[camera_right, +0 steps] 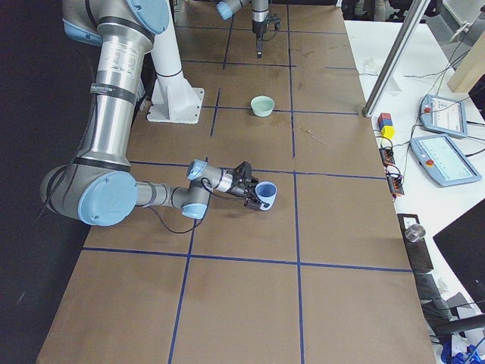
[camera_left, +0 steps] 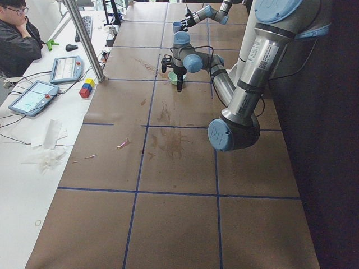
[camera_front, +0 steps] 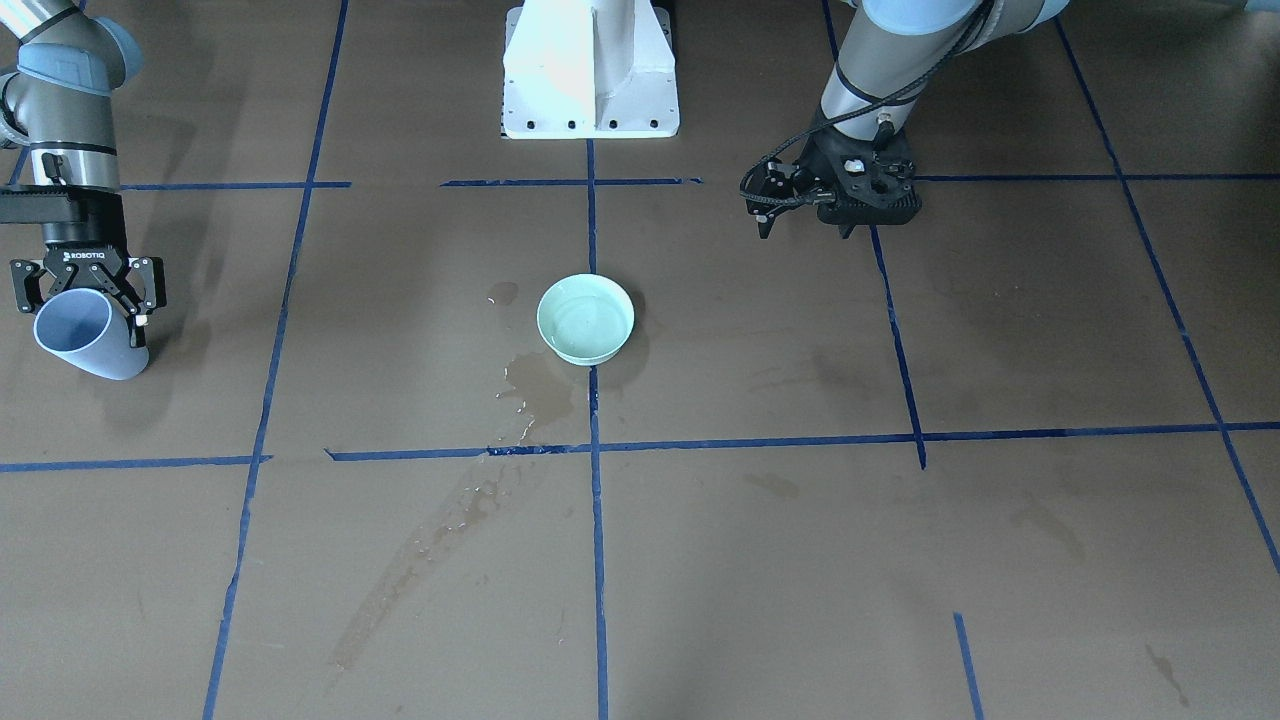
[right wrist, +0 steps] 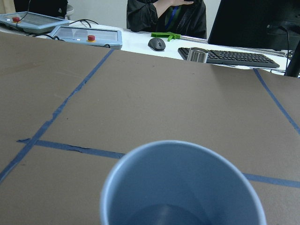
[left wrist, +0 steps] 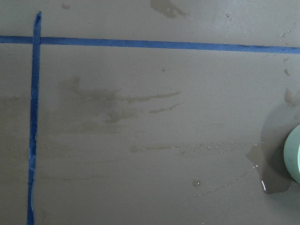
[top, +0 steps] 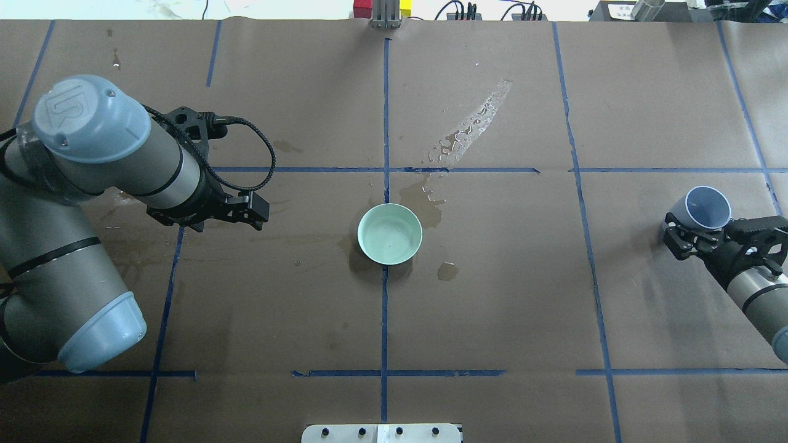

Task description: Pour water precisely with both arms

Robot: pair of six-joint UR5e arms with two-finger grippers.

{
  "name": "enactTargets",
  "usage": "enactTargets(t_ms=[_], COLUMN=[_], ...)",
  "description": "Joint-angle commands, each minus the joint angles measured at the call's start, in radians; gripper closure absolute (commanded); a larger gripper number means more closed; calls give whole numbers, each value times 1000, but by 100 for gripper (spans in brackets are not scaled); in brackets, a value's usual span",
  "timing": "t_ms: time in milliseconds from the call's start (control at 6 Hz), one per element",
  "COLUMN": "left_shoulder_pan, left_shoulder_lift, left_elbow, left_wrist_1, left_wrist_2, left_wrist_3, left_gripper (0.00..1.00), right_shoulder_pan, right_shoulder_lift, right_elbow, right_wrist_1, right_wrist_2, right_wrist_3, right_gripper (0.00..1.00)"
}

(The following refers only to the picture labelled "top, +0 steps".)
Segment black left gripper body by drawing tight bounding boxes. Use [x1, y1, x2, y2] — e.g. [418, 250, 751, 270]
[147, 107, 229, 232]

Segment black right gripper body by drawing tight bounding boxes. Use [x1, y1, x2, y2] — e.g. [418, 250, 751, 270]
[698, 216, 787, 290]

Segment light blue plastic cup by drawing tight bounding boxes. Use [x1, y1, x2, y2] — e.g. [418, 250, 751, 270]
[668, 186, 732, 231]

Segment mint green bowl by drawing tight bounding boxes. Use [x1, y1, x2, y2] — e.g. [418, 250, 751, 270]
[356, 204, 424, 265]

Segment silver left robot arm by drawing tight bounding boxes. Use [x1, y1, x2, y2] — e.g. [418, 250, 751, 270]
[2, 74, 276, 384]

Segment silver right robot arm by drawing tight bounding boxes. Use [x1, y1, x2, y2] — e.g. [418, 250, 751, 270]
[662, 212, 787, 362]

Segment small metal cup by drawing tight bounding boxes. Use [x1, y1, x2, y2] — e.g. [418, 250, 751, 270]
[631, 0, 665, 22]

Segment red blue yellow blocks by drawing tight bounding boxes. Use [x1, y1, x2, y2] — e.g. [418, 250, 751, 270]
[351, 0, 414, 20]

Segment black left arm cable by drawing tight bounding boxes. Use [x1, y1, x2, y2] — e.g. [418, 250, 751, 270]
[142, 103, 277, 191]

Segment aluminium frame post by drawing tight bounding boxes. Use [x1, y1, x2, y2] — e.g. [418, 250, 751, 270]
[369, 0, 402, 29]

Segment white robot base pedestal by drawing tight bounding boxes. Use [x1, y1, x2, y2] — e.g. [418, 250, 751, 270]
[300, 423, 464, 442]

